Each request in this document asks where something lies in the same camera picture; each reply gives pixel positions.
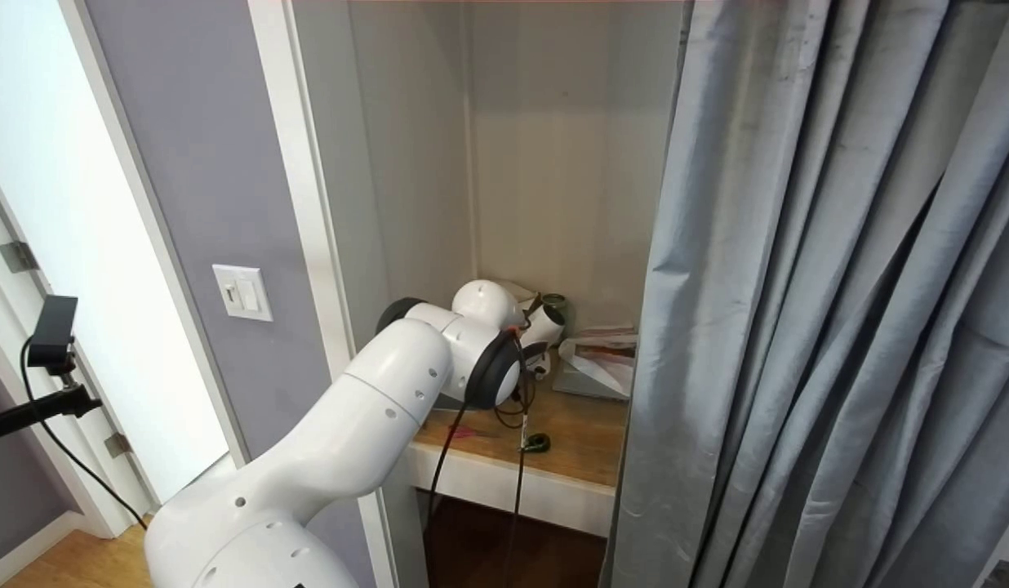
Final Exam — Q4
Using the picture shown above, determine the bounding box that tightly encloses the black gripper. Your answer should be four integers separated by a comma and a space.
522, 343, 554, 383

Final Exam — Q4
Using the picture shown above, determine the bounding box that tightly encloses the white light switch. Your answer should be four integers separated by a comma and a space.
210, 260, 273, 326

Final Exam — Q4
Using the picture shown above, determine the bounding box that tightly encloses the white closet frame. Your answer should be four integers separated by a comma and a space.
245, 0, 401, 588

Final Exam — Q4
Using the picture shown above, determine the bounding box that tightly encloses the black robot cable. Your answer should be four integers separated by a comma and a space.
424, 397, 470, 516
510, 373, 534, 519

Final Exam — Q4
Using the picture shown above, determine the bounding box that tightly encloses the wooden shelf white edge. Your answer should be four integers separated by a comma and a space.
401, 384, 635, 541

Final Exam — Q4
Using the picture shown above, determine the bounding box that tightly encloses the white grey box stack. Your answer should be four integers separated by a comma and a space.
547, 320, 641, 404

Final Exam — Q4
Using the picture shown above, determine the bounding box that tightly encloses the black camera cable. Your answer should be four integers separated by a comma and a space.
15, 336, 158, 535

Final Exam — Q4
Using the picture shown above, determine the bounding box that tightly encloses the black camera on stand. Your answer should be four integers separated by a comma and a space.
23, 289, 81, 373

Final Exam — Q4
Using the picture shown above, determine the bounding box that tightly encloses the grey curtain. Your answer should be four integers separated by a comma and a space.
608, 0, 1009, 588

